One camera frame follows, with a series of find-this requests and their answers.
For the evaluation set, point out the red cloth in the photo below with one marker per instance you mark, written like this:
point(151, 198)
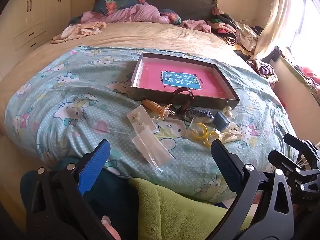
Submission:
point(311, 75)

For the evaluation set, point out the clear packet of earrings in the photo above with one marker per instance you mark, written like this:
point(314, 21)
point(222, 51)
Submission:
point(141, 118)

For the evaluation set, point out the orange hair claw clip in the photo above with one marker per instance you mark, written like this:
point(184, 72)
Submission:
point(166, 112)

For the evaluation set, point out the beige bed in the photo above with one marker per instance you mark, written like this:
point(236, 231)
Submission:
point(150, 37)

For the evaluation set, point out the cartoon cat printed sheet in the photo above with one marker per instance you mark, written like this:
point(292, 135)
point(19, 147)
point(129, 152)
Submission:
point(75, 92)

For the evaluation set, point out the green towel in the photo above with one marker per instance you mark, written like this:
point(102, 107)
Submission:
point(180, 210)

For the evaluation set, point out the dark teal cloth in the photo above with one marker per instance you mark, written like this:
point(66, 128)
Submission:
point(117, 200)

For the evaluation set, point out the white hair claw clip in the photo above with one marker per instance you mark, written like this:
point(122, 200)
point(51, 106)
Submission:
point(231, 133)

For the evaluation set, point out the small blue box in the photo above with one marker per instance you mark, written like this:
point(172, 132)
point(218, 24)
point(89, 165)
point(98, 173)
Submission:
point(221, 121)

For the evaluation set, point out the small floral pillow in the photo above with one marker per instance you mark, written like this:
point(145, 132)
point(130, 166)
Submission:
point(172, 16)

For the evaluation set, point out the packet of yellow rings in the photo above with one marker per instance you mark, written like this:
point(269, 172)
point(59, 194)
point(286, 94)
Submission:
point(201, 132)

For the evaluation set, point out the peach patterned garment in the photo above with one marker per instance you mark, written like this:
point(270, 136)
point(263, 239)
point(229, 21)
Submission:
point(80, 31)

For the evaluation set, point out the green sill cloth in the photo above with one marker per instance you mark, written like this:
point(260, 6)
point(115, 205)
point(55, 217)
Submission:
point(297, 77)

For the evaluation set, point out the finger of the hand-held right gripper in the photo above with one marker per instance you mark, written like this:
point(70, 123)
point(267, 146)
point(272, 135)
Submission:
point(282, 158)
point(303, 148)

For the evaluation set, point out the pink fuzzy garment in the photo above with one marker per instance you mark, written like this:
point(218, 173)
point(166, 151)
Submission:
point(196, 25)

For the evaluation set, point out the long clear plastic packet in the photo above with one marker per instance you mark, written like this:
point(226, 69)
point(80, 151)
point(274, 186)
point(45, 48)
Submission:
point(152, 147)

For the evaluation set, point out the window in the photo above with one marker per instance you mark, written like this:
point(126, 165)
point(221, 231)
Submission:
point(308, 22)

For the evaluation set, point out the pink quilt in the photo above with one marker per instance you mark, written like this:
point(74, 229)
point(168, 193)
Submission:
point(135, 13)

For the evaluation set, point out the cream curtain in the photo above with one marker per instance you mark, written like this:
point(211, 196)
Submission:
point(277, 17)

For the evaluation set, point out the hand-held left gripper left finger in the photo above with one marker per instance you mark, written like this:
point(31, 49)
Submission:
point(93, 166)

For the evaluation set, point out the purple clothes bundle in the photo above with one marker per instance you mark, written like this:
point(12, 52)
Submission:
point(265, 70)

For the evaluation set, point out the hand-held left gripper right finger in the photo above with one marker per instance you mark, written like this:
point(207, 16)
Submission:
point(225, 166)

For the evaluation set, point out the dark beaded item in packet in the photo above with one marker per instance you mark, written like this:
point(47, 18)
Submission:
point(198, 113)

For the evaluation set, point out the cream wardrobe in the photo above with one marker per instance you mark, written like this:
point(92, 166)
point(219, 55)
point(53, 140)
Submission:
point(30, 17)

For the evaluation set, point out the pile of clothes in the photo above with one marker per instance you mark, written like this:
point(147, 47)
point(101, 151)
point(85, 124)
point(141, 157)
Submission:
point(235, 33)

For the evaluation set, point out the large floral pillow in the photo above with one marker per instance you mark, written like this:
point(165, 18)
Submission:
point(112, 3)

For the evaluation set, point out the dark grey headboard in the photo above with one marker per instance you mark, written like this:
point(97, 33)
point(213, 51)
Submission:
point(175, 5)

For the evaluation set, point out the pearl earrings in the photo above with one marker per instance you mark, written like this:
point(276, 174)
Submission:
point(228, 111)

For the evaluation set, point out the shallow dark cardboard box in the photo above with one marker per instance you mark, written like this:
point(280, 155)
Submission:
point(186, 101)

